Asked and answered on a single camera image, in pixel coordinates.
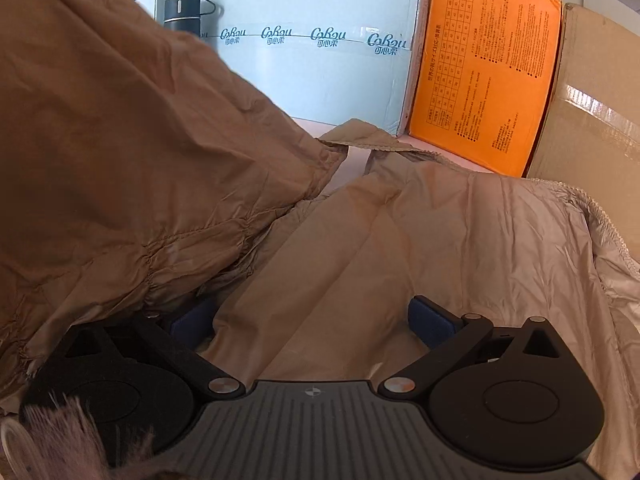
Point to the fluffy grey sleeve cuff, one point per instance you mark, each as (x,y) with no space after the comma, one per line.
(60,440)

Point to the orange printed box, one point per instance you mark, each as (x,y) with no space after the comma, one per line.
(485,85)

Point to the brown cardboard box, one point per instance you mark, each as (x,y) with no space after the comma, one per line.
(595,125)

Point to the beige puffer jacket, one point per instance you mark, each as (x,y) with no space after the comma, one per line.
(125,135)

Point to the dark blue thermos bottle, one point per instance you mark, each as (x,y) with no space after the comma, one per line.
(180,10)

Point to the large light blue box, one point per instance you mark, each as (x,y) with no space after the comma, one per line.
(325,85)

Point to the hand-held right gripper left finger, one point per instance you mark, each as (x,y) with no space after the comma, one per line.
(192,319)

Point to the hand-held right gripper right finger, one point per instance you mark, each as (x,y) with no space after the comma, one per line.
(430,322)

